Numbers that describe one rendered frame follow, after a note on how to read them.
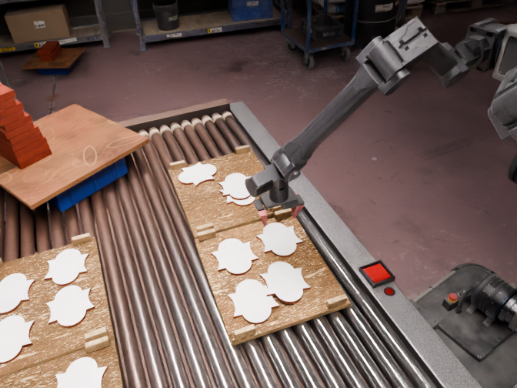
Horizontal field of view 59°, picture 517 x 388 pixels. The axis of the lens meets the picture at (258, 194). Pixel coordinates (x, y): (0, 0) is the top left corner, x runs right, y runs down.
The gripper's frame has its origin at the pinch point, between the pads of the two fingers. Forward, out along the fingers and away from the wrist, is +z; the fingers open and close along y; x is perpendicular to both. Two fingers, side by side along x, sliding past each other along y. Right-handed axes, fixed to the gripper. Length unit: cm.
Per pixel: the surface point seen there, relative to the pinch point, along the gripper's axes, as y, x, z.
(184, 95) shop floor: 20, 298, 101
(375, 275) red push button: 21.1, -23.6, 9.5
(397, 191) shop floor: 125, 101, 102
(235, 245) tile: -14.3, 1.3, 7.6
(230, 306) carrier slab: -22.4, -19.7, 8.7
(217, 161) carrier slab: -7, 50, 8
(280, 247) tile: -1.4, -4.4, 7.7
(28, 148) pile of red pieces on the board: -73, 59, -8
